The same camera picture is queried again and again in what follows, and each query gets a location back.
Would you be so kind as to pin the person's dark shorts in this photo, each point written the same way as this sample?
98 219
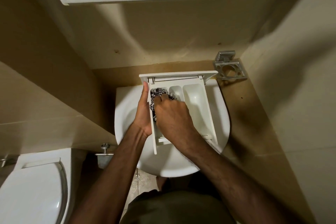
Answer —
178 208

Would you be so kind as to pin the person's left forearm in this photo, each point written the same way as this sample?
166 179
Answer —
107 184

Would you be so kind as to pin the white detergent drawer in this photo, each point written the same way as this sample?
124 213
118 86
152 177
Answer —
199 100

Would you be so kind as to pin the person's right hand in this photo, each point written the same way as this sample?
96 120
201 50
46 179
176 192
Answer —
173 124

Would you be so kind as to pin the white ceramic sink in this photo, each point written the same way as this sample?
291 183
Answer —
126 111

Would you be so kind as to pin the white toilet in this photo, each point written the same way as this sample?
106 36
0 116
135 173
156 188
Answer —
34 187

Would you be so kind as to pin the chrome soap dish holder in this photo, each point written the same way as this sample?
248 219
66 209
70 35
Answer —
229 70

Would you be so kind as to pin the person's left hand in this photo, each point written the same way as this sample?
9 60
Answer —
143 116

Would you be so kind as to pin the black white checkered cloth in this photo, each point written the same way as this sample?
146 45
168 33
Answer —
157 91

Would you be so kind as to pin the person's right forearm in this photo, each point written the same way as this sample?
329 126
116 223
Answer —
236 187

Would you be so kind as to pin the chrome toilet paper holder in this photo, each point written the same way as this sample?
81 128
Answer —
104 157

